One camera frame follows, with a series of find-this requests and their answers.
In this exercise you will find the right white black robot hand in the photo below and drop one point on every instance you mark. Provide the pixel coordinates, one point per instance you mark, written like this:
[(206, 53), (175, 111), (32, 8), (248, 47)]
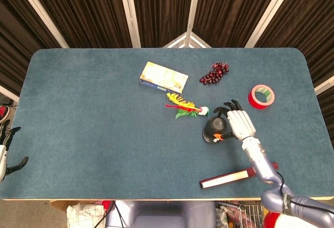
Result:
[(241, 123)]

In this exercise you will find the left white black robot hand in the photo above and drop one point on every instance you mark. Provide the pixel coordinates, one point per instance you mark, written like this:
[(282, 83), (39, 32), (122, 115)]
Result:
[(3, 157)]

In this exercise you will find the black dome-shaped object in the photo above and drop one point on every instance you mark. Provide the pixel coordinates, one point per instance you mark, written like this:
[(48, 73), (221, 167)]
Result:
[(216, 125)]

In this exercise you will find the black pan with orange piece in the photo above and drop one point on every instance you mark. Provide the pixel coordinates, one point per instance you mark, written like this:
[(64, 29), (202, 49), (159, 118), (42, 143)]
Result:
[(209, 138)]

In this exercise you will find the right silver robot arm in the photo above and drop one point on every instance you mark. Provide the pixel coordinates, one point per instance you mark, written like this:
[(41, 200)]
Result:
[(261, 160)]

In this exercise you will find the red tape roll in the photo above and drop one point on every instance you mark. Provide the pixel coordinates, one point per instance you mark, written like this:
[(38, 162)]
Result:
[(251, 101)]

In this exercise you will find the red and black object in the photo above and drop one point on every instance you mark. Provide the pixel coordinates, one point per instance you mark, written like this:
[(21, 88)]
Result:
[(3, 112)]

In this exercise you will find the dark red grape bunch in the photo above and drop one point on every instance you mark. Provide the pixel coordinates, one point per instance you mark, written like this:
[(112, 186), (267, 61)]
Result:
[(215, 74)]

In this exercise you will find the long red white box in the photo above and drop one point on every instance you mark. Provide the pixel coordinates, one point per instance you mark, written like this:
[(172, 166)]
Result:
[(224, 179)]

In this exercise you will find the colourful feather shuttlecock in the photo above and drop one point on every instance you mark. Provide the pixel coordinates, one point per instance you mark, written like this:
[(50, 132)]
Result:
[(182, 106)]

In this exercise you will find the blue yellow cardboard box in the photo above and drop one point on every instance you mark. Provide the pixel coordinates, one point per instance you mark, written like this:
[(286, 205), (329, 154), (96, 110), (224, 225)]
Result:
[(164, 78)]

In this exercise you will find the white checked bag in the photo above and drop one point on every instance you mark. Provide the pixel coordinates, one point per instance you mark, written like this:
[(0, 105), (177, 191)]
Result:
[(83, 216)]

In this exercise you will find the red white object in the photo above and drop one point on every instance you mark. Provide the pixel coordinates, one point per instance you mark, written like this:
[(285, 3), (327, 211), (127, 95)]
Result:
[(274, 220)]

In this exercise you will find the blue felt table cover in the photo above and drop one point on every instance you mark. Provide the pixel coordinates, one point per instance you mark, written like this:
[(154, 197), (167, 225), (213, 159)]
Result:
[(104, 134)]

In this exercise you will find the dark brown curtain panel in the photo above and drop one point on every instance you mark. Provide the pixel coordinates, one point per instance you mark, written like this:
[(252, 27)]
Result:
[(78, 11), (227, 11), (161, 11), (313, 29), (15, 42)]

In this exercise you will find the grey robot torso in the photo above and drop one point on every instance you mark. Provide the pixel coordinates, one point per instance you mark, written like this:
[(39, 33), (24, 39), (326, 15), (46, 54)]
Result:
[(161, 212)]

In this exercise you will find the white frame bar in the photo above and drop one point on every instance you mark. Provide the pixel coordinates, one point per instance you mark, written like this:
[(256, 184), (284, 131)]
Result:
[(7, 92), (323, 84)]

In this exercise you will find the white triangular frame joint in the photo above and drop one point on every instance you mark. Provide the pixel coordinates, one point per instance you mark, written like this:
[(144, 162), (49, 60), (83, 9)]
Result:
[(186, 41)]

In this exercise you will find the white frame post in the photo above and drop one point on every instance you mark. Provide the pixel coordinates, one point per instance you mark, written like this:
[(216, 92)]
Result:
[(129, 11), (268, 11), (41, 11), (193, 6)]

